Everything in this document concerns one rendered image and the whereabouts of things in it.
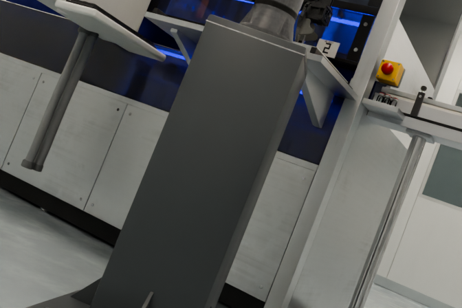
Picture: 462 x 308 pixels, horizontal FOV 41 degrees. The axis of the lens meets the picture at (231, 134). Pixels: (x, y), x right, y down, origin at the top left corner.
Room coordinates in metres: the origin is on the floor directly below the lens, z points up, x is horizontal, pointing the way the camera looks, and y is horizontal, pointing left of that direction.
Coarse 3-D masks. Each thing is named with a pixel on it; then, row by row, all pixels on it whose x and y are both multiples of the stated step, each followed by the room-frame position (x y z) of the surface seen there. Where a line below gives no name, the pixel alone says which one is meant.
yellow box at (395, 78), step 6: (384, 60) 2.11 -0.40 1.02; (390, 60) 2.10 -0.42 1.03; (396, 66) 2.08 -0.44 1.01; (402, 66) 2.09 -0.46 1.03; (378, 72) 2.11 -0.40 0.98; (396, 72) 2.08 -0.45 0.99; (402, 72) 2.12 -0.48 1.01; (378, 78) 2.12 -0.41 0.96; (384, 78) 2.10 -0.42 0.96; (390, 78) 2.09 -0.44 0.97; (396, 78) 2.08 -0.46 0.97; (384, 84) 2.16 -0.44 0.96; (390, 84) 2.12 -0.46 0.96; (396, 84) 2.10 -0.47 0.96
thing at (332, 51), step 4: (320, 40) 2.24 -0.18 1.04; (324, 40) 2.23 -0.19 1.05; (320, 44) 2.24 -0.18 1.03; (324, 44) 2.23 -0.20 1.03; (332, 44) 2.22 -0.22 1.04; (336, 44) 2.21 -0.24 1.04; (320, 48) 2.24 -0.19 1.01; (332, 48) 2.21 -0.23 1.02; (336, 48) 2.21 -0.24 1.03; (328, 52) 2.22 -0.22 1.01; (332, 52) 2.21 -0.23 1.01; (336, 52) 2.20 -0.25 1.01; (328, 56) 2.22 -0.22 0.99; (332, 56) 2.21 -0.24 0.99
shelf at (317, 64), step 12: (156, 24) 2.19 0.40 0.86; (168, 24) 2.11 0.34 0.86; (180, 24) 2.06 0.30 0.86; (192, 24) 2.03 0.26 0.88; (192, 36) 2.15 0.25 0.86; (312, 60) 1.81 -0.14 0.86; (324, 60) 1.81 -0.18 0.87; (312, 72) 1.97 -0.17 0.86; (324, 72) 1.90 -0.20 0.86; (336, 72) 1.91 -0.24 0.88; (324, 84) 2.07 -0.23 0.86; (336, 84) 1.99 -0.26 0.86; (348, 96) 2.11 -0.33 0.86
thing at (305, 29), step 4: (304, 20) 2.08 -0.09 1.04; (308, 20) 2.08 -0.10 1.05; (304, 24) 2.08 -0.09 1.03; (308, 24) 2.08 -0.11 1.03; (296, 28) 2.08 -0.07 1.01; (300, 28) 2.08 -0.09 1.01; (304, 28) 2.08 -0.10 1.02; (308, 28) 2.07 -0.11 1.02; (296, 32) 2.08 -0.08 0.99; (300, 32) 2.08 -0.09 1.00; (304, 32) 2.07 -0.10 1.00; (308, 32) 2.07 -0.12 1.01; (296, 36) 2.09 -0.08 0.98; (296, 40) 2.09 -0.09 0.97
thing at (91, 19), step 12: (60, 0) 2.13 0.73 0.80; (60, 12) 2.25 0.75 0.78; (72, 12) 2.12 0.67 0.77; (84, 12) 2.06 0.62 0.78; (96, 12) 2.05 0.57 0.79; (84, 24) 2.29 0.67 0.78; (96, 24) 2.16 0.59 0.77; (108, 24) 2.11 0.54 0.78; (108, 36) 2.34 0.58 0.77; (120, 36) 2.22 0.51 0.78; (132, 36) 2.23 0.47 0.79; (132, 48) 2.39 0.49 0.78; (144, 48) 2.31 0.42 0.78
